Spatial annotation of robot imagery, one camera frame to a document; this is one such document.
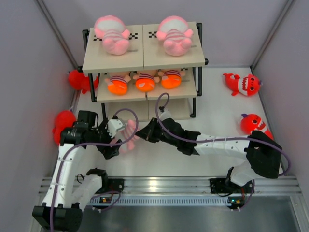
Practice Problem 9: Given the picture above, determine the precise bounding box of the slotted cable duct grey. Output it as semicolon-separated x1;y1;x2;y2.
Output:
88;196;242;207

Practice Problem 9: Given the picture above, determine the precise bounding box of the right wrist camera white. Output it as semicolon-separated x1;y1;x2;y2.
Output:
159;107;172;121

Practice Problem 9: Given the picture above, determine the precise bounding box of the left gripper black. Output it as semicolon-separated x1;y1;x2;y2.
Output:
87;119;122;159

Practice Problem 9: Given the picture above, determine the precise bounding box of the orange doll right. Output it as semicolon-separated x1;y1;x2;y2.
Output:
158;68;186;89

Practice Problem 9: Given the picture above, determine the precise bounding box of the red plush back left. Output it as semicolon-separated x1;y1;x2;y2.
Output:
68;70;90;94

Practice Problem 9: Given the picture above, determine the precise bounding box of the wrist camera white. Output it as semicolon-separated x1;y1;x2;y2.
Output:
107;118;126;138
159;107;172;121

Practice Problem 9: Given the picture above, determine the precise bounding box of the red plush left side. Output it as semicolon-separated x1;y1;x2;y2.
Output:
52;111;76;145

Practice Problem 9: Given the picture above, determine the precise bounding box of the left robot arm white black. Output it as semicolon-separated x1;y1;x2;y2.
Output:
32;111;126;232

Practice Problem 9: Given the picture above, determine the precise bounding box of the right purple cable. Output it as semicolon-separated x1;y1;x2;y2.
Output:
154;93;292;179

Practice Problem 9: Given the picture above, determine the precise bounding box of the pink striped plush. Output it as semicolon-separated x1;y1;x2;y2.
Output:
111;119;139;154
94;15;130;55

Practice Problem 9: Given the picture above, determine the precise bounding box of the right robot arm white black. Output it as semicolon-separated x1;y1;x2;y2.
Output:
136;118;281;192

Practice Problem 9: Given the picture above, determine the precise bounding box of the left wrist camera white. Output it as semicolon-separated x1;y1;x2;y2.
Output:
107;118;126;138

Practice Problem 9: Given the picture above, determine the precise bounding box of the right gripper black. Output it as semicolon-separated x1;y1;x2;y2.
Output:
136;117;179;147

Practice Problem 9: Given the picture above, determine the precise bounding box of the beige three-tier shelf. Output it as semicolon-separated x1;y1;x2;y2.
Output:
81;22;208;121

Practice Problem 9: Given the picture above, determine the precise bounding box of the orange doll middle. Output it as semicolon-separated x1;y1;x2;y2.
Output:
133;72;160;92

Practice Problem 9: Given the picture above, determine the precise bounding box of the red shark plush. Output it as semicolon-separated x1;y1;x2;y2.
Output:
223;73;262;96
240;114;274;140

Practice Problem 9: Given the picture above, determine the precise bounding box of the orange doll left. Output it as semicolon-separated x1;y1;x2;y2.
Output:
105;74;131;95

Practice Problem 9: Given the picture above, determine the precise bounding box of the purple cable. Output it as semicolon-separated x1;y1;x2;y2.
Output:
154;93;292;179
48;108;140;230

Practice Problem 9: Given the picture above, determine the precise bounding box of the orange doll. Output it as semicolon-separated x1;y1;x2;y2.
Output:
158;68;186;89
105;74;131;95
133;72;160;92

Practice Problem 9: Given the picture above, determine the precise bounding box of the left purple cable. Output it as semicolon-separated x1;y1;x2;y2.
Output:
48;108;140;230

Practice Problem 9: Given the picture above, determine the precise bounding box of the pink plush right top shelf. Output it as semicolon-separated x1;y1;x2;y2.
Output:
156;15;194;57

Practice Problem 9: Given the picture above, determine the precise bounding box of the aluminium rail base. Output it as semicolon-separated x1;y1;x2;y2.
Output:
38;175;301;195

